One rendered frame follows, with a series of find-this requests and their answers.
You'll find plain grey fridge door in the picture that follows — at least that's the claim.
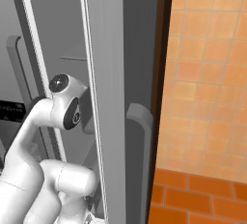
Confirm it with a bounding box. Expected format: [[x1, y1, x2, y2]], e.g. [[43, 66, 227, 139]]
[[77, 0, 161, 224]]

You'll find grey fridge door with dispenser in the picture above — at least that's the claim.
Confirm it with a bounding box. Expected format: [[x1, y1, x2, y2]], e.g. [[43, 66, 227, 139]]
[[0, 0, 68, 171]]

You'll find black dispenser panel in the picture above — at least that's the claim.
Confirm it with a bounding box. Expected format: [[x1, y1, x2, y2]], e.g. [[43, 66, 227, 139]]
[[0, 99, 27, 124]]

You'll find dark brown cupboard side panel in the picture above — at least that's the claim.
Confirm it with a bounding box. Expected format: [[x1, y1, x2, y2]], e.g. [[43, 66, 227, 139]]
[[147, 0, 176, 224]]

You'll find grey fridge door handle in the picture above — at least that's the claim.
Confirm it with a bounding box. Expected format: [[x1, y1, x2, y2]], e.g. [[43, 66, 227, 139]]
[[125, 102, 154, 224], [6, 34, 34, 107]]

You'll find grey fridge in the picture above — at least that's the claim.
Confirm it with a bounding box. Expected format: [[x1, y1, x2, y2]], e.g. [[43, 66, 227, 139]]
[[26, 0, 108, 224]]

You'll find grey fridge shelf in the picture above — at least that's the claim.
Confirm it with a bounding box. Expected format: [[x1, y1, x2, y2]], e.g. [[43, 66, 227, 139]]
[[60, 42, 89, 62]]

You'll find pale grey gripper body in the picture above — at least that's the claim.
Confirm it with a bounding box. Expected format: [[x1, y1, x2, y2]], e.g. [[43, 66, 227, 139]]
[[78, 87, 96, 135]]

